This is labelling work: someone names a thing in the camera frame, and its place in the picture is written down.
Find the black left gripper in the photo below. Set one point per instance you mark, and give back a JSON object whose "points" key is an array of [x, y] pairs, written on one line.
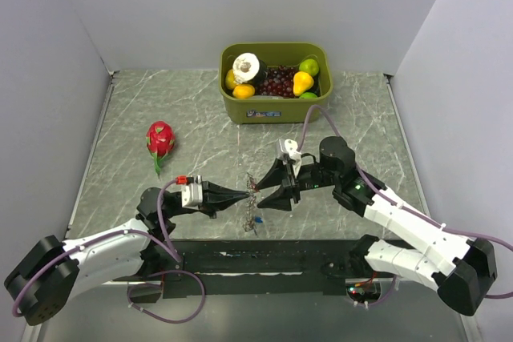
{"points": [[217, 198]]}

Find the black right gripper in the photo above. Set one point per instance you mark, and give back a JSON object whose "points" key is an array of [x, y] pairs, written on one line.
{"points": [[280, 199]]}

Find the round metal key organizer disc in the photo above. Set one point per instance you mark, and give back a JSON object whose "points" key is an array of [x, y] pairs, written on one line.
{"points": [[249, 224]]}

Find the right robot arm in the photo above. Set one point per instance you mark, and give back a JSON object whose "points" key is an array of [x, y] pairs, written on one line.
{"points": [[461, 269]]}

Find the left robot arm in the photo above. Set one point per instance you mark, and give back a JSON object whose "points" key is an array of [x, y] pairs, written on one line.
{"points": [[55, 271]]}

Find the red dragon fruit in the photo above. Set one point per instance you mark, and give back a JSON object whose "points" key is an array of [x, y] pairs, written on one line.
{"points": [[160, 140]]}

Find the olive green plastic bin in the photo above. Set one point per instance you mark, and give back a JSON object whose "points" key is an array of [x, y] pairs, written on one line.
{"points": [[269, 110]]}

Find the green fruit front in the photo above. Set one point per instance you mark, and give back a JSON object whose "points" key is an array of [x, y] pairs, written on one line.
{"points": [[308, 95]]}

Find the orange fruit front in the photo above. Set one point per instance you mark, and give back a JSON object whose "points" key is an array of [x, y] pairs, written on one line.
{"points": [[243, 91]]}

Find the dark red grapes bunch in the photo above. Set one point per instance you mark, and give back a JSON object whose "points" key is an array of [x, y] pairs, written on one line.
{"points": [[278, 82]]}

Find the yellow pear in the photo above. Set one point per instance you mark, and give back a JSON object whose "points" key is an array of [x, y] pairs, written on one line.
{"points": [[302, 82]]}

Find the yellow lemon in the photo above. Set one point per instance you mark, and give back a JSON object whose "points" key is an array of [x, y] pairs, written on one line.
{"points": [[230, 82]]}

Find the white black tape roll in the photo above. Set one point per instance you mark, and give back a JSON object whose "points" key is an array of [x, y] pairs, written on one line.
{"points": [[248, 68]]}

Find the green lime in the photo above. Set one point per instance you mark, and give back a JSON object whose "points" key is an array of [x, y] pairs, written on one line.
{"points": [[309, 66]]}

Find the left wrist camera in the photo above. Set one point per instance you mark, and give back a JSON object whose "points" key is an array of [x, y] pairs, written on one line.
{"points": [[191, 190]]}

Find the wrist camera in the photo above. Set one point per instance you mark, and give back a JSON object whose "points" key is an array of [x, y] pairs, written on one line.
{"points": [[191, 190], [288, 153]]}

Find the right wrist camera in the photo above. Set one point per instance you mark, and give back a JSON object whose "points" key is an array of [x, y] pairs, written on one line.
{"points": [[288, 153]]}

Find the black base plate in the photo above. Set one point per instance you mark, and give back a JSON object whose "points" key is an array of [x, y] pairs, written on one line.
{"points": [[177, 286]]}

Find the aluminium rail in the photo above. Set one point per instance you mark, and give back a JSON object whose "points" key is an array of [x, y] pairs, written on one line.
{"points": [[112, 259]]}

